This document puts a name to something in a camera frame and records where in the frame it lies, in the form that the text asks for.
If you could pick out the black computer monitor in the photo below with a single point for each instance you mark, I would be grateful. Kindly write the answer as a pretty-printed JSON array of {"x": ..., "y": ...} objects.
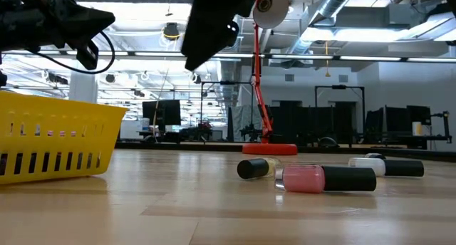
[{"x": 162, "y": 113}]

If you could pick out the black partition wall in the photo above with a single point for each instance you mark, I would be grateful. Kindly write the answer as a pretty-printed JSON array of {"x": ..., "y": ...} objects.
[{"x": 303, "y": 124}]

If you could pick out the red desk lamp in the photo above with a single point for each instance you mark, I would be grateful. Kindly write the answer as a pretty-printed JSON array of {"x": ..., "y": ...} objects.
[{"x": 269, "y": 149}]

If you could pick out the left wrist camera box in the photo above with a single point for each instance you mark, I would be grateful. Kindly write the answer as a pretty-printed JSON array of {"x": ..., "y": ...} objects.
[{"x": 88, "y": 56}]

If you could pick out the white roll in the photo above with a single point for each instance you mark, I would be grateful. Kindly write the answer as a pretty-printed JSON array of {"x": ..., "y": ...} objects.
[{"x": 417, "y": 129}]

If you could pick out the white building column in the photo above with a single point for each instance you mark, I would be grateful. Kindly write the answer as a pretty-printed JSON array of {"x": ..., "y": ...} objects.
[{"x": 83, "y": 84}]

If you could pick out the black overhead camera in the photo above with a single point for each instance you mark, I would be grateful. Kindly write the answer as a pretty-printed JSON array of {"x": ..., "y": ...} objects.
[{"x": 171, "y": 30}]

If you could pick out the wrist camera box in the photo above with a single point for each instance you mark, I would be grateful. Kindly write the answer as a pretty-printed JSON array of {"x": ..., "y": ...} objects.
[
  {"x": 233, "y": 33},
  {"x": 88, "y": 56}
]

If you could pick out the grey tarp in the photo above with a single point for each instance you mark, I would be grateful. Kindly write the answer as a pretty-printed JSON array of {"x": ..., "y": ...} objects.
[{"x": 246, "y": 120}]

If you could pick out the large light pink nail polish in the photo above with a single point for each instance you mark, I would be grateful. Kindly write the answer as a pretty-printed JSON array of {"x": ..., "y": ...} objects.
[{"x": 303, "y": 179}]

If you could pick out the white nail polish bottle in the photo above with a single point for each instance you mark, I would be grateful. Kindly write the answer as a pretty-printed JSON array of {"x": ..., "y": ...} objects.
[{"x": 367, "y": 166}]

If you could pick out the grey nail polish bottle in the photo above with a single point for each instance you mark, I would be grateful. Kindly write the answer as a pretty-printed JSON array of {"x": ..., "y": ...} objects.
[{"x": 374, "y": 156}]

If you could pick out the black equipment bench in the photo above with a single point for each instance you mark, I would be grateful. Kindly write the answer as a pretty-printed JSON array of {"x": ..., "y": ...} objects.
[{"x": 395, "y": 120}]

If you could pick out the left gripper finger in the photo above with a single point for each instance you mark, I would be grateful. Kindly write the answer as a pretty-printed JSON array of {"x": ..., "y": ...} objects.
[{"x": 82, "y": 24}]

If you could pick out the black frame stand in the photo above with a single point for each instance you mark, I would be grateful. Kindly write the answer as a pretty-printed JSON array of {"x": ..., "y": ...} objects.
[
  {"x": 338, "y": 87},
  {"x": 228, "y": 83}
]

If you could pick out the pale yellow nail polish bottle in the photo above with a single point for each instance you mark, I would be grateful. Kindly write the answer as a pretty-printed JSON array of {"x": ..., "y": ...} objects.
[{"x": 253, "y": 168}]

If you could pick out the yellow plastic basket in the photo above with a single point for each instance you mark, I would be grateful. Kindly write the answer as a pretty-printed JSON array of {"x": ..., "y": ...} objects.
[{"x": 53, "y": 109}]

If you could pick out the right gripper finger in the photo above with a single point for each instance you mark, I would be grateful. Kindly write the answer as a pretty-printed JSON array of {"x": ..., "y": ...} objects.
[{"x": 210, "y": 24}]

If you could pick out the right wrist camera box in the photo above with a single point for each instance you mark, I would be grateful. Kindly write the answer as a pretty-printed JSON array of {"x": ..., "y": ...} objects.
[{"x": 233, "y": 33}]

